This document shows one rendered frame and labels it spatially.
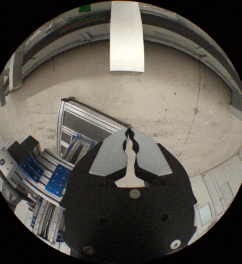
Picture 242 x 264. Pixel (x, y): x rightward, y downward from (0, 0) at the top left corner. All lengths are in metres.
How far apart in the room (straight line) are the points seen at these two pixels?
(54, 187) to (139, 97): 1.02
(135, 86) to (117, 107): 0.31
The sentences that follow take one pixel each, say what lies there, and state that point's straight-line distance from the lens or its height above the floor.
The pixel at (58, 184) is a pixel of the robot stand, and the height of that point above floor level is 0.84.
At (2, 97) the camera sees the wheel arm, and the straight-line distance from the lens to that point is 0.50.
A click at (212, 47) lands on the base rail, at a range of 0.56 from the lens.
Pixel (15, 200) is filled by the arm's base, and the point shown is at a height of 1.08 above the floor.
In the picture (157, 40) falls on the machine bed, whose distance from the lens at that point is 1.00.
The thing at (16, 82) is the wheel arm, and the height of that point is 0.84.
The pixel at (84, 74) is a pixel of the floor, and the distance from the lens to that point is 1.05.
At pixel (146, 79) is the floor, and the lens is 0.97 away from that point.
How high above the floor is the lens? 0.94
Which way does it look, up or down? 59 degrees down
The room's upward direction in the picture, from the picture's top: 174 degrees counter-clockwise
